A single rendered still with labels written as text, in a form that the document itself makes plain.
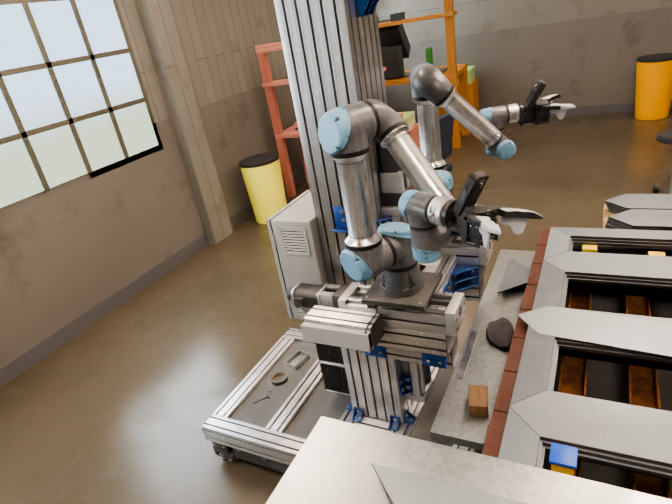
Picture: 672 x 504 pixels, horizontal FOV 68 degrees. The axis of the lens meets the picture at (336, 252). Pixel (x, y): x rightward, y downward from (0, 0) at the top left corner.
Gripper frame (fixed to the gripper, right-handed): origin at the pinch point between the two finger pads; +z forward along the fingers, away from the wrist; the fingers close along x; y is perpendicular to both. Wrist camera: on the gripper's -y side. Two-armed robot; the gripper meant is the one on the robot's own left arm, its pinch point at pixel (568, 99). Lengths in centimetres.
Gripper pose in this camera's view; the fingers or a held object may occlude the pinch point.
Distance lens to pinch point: 230.2
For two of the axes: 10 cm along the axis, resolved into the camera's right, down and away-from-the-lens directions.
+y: 1.6, 8.2, 5.5
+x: 0.1, 5.5, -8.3
